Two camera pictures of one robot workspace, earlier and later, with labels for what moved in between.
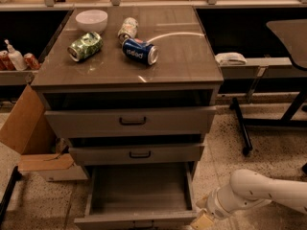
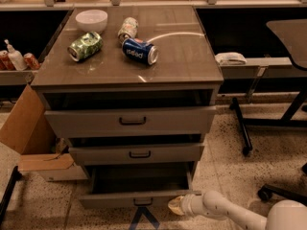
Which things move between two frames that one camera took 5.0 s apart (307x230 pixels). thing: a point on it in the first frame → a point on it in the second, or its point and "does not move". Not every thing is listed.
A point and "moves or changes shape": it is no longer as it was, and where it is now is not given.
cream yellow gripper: x=215 y=205 → x=188 y=204
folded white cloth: x=230 y=58 does not move
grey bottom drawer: x=139 y=196 moves or changes shape
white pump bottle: x=16 y=57 does not move
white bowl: x=91 y=20 does not move
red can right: x=31 y=60 does not move
